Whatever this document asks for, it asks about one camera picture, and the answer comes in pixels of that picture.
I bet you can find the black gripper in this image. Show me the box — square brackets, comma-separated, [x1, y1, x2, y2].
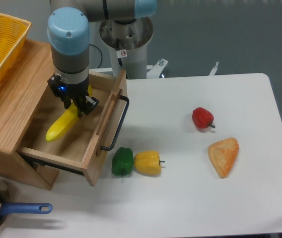
[47, 74, 99, 117]

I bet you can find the yellow toy banana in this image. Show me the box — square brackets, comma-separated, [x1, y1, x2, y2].
[45, 85, 93, 142]

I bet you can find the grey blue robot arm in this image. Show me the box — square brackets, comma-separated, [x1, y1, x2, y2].
[47, 0, 157, 116]

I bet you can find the open wooden top drawer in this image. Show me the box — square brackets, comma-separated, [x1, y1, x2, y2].
[17, 70, 127, 186]

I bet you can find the wooden drawer cabinet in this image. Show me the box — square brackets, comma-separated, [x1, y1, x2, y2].
[0, 39, 74, 191]

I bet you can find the green toy bell pepper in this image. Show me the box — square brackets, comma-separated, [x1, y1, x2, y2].
[111, 147, 134, 177]

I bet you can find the yellow toy bell pepper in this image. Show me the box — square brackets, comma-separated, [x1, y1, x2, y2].
[134, 151, 164, 176]

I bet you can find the red toy bell pepper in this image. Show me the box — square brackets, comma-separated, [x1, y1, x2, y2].
[192, 107, 215, 130]

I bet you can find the orange toy bread wedge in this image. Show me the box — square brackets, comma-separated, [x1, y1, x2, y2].
[208, 137, 240, 179]

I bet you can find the black floor cable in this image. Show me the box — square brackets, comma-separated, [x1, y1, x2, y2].
[89, 44, 103, 69]

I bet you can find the black metal drawer handle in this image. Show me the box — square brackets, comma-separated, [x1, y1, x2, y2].
[100, 95, 130, 151]

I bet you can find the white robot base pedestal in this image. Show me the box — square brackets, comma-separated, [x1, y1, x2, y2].
[99, 17, 168, 79]

